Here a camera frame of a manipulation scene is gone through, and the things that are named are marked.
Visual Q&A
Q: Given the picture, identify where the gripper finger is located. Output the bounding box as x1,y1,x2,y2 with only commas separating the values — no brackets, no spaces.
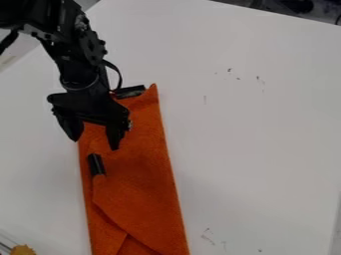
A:
104,123,131,151
54,113,86,142

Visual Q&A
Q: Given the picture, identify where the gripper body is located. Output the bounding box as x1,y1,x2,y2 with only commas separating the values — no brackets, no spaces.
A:
46,64,134,130

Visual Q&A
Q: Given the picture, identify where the orange cloth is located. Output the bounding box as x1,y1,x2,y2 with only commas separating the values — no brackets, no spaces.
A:
77,83,192,255

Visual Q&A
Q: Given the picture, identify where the yellow toy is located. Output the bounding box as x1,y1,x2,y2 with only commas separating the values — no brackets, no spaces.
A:
9,244,38,255

